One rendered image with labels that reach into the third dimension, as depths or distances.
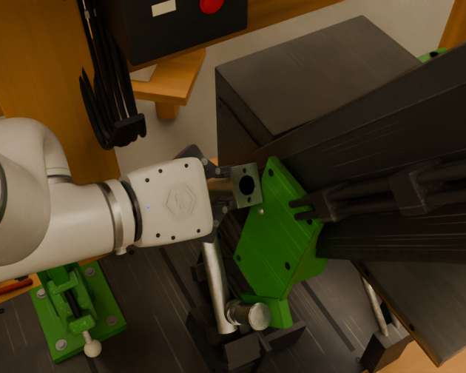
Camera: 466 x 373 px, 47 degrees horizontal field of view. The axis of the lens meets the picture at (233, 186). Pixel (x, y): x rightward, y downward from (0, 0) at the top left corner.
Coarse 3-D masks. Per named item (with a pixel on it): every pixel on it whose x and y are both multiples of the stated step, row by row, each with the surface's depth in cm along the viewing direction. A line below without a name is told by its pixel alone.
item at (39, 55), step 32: (0, 0) 64; (32, 0) 66; (0, 32) 67; (32, 32) 69; (64, 32) 71; (448, 32) 131; (0, 64) 70; (32, 64) 72; (64, 64) 75; (0, 96) 73; (32, 96) 76; (64, 96) 78; (64, 128) 82; (96, 160) 91
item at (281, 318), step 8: (248, 296) 80; (256, 296) 78; (264, 296) 77; (272, 304) 75; (280, 304) 74; (272, 312) 75; (280, 312) 74; (288, 312) 74; (272, 320) 76; (280, 320) 74; (288, 320) 74; (280, 328) 74
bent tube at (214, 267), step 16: (240, 176) 70; (256, 176) 71; (224, 192) 74; (240, 192) 70; (256, 192) 71; (208, 256) 82; (208, 272) 83; (224, 272) 83; (224, 288) 83; (224, 304) 82; (224, 320) 82
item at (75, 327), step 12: (72, 276) 83; (48, 288) 85; (60, 288) 82; (84, 288) 87; (60, 300) 85; (72, 300) 84; (84, 300) 87; (60, 312) 85; (72, 312) 84; (84, 312) 86; (96, 312) 88; (72, 324) 84; (84, 324) 84
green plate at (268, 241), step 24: (264, 192) 71; (288, 192) 67; (264, 216) 72; (288, 216) 68; (240, 240) 79; (264, 240) 74; (288, 240) 69; (312, 240) 65; (240, 264) 81; (264, 264) 75; (288, 264) 70; (312, 264) 74; (264, 288) 76; (288, 288) 72
